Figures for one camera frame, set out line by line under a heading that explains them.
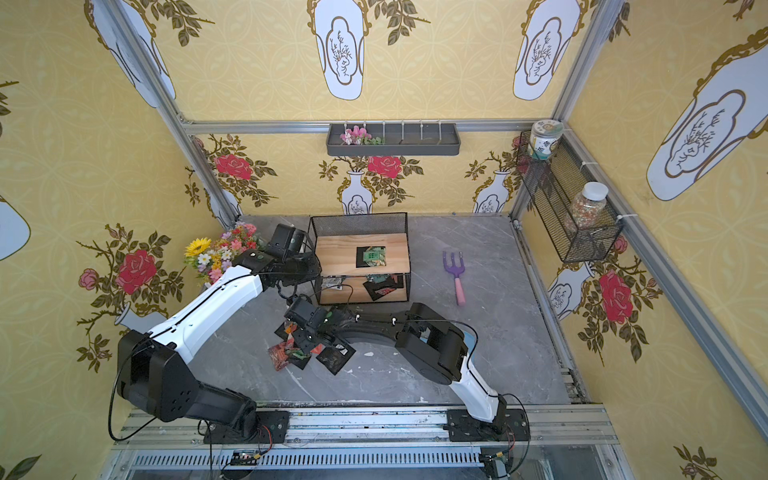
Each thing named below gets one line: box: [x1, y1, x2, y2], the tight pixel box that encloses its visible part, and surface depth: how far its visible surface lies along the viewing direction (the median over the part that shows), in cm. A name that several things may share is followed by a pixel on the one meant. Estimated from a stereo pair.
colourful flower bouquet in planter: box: [184, 222, 266, 285], surface depth 89 cm
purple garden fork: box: [442, 251, 466, 307], surface depth 102 cm
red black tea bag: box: [268, 341, 290, 371], surface depth 87 cm
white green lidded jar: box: [529, 119, 565, 160], surface depth 87 cm
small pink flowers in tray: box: [339, 125, 382, 145], surface depth 89 cm
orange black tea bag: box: [274, 321, 298, 341], surface depth 92 cm
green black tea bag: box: [356, 246, 387, 268], surface depth 90 cm
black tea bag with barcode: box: [315, 341, 357, 376], surface depth 87 cm
